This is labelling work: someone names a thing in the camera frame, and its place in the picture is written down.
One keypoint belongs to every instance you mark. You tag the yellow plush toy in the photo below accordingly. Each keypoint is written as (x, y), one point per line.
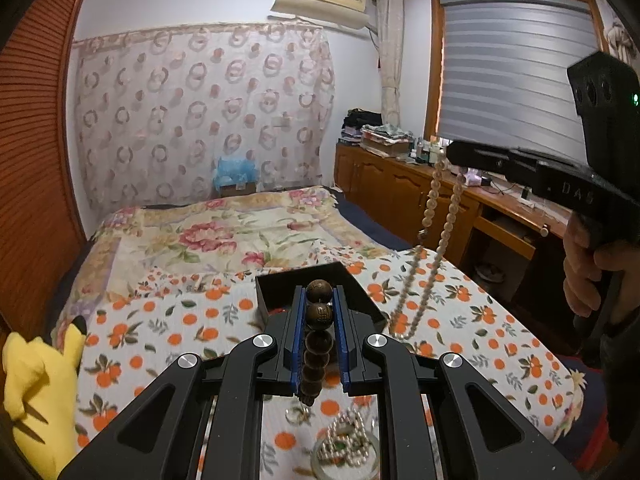
(40, 395)

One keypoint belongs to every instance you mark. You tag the person's right hand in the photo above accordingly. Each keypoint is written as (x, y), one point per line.
(584, 269)

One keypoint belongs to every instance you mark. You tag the wooden louvered wardrobe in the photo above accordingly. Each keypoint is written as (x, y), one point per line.
(41, 233)

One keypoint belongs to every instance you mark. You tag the bottles and clutter on sideboard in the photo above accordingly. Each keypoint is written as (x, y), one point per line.
(428, 152)

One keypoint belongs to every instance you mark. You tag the circle pattern lace curtain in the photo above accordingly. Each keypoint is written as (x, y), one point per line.
(155, 109)

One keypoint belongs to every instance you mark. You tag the orange print tablecloth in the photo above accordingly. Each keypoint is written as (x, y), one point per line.
(129, 347)

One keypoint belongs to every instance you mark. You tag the grey zebra window blind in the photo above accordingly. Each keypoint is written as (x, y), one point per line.
(504, 73)

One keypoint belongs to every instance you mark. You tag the floral bed quilt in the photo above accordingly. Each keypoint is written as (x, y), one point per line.
(154, 252)

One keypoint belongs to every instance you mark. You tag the stack of folded clothes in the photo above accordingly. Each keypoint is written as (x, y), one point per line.
(365, 129)

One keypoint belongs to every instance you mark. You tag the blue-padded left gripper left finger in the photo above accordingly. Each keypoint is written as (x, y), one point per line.
(199, 418)

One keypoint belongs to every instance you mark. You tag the white wall air conditioner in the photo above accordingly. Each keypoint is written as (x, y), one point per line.
(348, 13)

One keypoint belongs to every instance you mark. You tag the black square jewelry box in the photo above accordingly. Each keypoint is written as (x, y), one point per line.
(276, 291)

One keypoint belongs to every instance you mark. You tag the blue tissue gift box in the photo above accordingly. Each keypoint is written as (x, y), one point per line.
(235, 176)

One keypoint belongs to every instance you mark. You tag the gold finger rings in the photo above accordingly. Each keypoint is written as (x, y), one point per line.
(297, 414)

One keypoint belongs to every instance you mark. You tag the beige tied window curtain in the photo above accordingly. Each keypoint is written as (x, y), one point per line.
(390, 47)

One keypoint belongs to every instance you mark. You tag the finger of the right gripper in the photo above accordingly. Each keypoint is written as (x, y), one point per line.
(484, 157)

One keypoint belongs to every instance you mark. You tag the wooden sideboard cabinet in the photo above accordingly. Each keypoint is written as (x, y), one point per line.
(513, 248)

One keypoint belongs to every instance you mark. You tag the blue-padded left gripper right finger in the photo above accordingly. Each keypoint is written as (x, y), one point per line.
(439, 418)

